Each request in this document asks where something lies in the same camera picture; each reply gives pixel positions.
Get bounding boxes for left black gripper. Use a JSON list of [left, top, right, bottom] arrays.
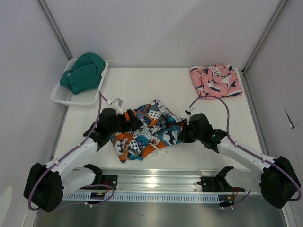
[[107, 109, 143, 135]]

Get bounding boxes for blue patterned shorts pile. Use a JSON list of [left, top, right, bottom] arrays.
[[110, 99, 187, 163]]

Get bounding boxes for pink shark print shorts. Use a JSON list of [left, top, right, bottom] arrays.
[[189, 64, 243, 99]]

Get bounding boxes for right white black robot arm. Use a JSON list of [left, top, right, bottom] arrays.
[[179, 110, 302, 209]]

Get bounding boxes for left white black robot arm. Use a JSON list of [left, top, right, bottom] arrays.
[[23, 108, 143, 212]]

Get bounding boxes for teal green shorts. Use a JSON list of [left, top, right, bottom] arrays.
[[60, 52, 106, 95]]

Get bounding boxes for white plastic basket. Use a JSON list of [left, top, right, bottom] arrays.
[[51, 58, 110, 107]]

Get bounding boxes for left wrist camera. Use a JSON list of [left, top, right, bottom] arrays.
[[107, 98, 123, 114]]

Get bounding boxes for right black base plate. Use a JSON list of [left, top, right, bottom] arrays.
[[197, 176, 245, 192]]

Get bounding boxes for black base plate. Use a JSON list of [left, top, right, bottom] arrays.
[[197, 176, 245, 192], [81, 175, 118, 190]]

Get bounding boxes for aluminium mounting rail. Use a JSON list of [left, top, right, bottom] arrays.
[[32, 167, 290, 195]]

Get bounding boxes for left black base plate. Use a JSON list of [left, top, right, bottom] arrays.
[[81, 175, 118, 190]]

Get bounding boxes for slotted white cable duct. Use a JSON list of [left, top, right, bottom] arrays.
[[63, 192, 220, 204]]

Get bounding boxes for right aluminium frame post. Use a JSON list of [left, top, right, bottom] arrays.
[[242, 0, 289, 75]]

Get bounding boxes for aluminium frame post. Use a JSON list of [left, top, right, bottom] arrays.
[[37, 0, 73, 60], [242, 0, 289, 75]]

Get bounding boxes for left aluminium frame post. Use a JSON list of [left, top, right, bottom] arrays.
[[37, 0, 73, 60]]

